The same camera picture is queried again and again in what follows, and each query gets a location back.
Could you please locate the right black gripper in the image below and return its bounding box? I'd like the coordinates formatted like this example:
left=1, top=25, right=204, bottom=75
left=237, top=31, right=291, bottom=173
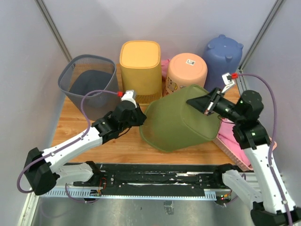
left=186, top=86, right=243, bottom=123

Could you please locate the green mesh waste bin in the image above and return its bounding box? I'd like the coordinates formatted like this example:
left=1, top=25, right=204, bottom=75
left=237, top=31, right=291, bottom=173
left=139, top=85, right=221, bottom=152

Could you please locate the peach cartoon plastic bucket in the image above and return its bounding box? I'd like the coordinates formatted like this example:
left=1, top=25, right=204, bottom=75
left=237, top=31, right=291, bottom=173
left=163, top=53, right=208, bottom=96

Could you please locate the large blue plastic bucket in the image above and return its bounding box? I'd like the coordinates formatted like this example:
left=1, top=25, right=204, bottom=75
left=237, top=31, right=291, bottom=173
left=202, top=34, right=244, bottom=91

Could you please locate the yellow slatted waste bin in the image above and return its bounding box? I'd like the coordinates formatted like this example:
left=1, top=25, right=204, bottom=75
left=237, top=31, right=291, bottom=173
left=119, top=40, right=162, bottom=105

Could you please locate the grey mesh waste bin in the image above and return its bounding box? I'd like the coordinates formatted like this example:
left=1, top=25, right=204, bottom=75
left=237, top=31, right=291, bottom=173
left=58, top=54, right=120, bottom=121

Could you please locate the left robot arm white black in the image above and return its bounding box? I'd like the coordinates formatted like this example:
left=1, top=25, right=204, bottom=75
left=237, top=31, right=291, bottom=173
left=24, top=100, right=147, bottom=195

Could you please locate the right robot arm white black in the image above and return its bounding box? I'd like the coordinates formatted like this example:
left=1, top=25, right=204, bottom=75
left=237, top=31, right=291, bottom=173
left=186, top=88, right=301, bottom=226

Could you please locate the pink towel in basket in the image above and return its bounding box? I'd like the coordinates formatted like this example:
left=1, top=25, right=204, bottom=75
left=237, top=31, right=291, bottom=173
left=218, top=119, right=251, bottom=167

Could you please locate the folded pink shirt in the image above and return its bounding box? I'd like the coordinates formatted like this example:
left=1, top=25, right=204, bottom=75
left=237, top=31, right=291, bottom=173
left=161, top=59, right=171, bottom=81

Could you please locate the pink perforated basket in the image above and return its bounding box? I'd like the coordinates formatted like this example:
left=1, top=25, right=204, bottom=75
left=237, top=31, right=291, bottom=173
left=213, top=122, right=277, bottom=171

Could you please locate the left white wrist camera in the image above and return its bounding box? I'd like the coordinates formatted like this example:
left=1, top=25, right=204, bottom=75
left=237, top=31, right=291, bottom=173
left=121, top=90, right=137, bottom=107

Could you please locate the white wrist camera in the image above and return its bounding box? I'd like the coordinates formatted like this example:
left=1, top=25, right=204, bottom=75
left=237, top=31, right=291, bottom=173
left=121, top=90, right=137, bottom=107
left=222, top=73, right=236, bottom=94

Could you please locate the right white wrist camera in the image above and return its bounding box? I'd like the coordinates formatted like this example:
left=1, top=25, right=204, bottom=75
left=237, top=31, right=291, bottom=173
left=222, top=73, right=236, bottom=94

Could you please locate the right aluminium frame post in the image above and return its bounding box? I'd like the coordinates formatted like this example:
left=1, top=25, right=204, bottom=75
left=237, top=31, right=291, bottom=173
left=238, top=0, right=286, bottom=70

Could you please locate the aluminium frame post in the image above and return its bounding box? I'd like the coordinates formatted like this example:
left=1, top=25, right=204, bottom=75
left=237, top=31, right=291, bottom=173
left=238, top=0, right=286, bottom=70
left=34, top=0, right=72, bottom=62

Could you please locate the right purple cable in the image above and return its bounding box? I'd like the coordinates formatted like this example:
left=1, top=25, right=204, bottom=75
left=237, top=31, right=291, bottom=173
left=231, top=73, right=294, bottom=226

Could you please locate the purple cable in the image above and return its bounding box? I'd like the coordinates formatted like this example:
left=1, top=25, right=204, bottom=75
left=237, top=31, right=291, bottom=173
left=231, top=73, right=294, bottom=226
left=16, top=89, right=124, bottom=203

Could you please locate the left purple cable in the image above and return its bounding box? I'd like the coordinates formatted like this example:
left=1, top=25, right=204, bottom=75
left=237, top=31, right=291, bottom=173
left=16, top=89, right=124, bottom=203

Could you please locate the white slotted cable duct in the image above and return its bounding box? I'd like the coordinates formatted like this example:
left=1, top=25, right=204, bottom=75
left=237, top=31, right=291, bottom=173
left=43, top=187, right=217, bottom=201

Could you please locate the left aluminium frame post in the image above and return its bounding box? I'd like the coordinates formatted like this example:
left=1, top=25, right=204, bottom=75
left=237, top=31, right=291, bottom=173
left=34, top=0, right=72, bottom=62

